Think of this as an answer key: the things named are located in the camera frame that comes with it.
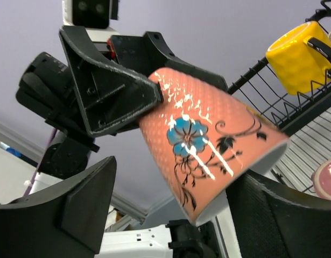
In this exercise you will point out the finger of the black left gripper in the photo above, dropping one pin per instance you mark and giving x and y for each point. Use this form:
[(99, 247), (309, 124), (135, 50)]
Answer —
[(147, 53)]

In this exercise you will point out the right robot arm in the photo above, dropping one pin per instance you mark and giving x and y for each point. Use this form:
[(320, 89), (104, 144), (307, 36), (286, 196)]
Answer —
[(176, 238)]

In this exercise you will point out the yellow mug black handle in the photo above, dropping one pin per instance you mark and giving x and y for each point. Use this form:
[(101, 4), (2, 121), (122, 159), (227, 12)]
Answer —
[(301, 58)]

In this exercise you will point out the pink ghost pattern mug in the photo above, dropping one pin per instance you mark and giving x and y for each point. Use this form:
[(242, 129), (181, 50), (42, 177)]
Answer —
[(321, 179)]

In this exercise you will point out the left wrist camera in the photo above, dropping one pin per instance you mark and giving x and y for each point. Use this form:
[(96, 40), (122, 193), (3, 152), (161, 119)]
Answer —
[(95, 14)]

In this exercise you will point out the salmon floral mug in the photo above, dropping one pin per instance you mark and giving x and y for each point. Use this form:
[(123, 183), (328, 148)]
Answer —
[(202, 139)]

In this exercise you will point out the black wire dish rack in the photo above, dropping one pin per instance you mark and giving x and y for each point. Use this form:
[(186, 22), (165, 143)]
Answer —
[(305, 117)]

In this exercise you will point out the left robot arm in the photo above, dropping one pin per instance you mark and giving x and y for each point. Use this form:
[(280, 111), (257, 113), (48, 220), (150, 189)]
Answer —
[(65, 156)]

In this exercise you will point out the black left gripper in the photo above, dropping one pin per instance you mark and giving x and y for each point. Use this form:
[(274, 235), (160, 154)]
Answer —
[(108, 97)]

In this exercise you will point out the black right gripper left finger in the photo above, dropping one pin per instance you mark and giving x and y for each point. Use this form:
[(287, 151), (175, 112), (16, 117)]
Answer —
[(66, 219)]

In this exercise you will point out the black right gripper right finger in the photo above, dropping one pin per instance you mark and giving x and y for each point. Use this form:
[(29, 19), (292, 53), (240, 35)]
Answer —
[(274, 220)]

